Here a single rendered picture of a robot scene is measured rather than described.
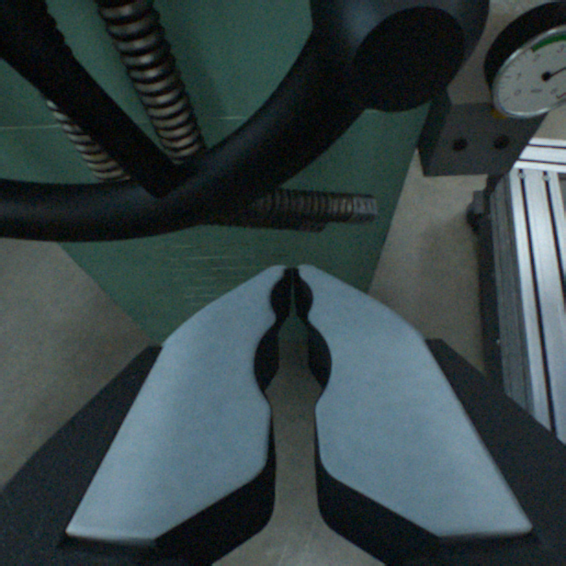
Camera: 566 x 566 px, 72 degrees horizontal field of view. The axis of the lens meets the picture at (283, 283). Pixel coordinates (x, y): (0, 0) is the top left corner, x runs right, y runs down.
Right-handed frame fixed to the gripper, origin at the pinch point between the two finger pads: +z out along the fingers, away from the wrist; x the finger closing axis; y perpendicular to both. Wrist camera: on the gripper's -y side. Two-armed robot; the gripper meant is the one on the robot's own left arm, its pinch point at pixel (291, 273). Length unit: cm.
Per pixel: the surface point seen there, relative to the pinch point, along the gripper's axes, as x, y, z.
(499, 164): 18.9, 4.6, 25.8
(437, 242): 35, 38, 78
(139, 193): -6.6, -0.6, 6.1
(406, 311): 25, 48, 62
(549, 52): 15.9, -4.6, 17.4
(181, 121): -5.5, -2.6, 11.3
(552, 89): 17.4, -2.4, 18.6
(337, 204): 3.5, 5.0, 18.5
